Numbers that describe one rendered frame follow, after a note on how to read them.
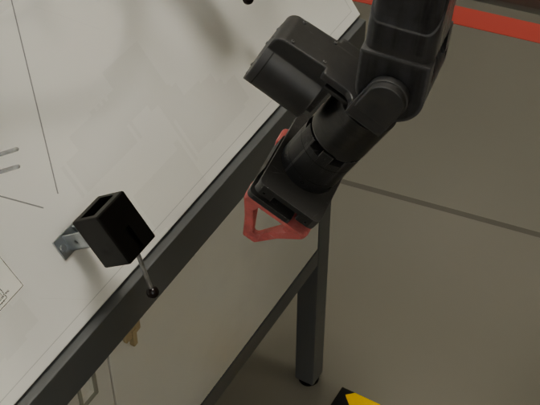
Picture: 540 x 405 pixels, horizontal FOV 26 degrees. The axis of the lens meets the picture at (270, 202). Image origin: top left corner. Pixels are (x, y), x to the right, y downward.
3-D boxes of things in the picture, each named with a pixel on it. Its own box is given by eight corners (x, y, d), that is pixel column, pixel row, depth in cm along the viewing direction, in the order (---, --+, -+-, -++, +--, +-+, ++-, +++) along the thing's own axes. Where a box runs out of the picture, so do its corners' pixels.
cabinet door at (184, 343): (321, 250, 197) (330, 66, 169) (136, 499, 164) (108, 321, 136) (308, 244, 198) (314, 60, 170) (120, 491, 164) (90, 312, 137)
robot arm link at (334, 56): (414, 104, 90) (444, 40, 96) (292, 15, 89) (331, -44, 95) (336, 182, 99) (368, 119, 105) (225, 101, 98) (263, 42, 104)
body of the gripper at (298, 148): (249, 192, 104) (288, 149, 98) (291, 121, 110) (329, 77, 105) (308, 234, 105) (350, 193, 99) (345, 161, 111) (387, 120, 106)
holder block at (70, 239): (106, 315, 128) (163, 308, 121) (41, 229, 124) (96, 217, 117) (130, 288, 131) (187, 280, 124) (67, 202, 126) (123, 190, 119)
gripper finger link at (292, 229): (210, 232, 110) (255, 182, 103) (239, 183, 115) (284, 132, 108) (269, 274, 111) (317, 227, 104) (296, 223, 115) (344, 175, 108)
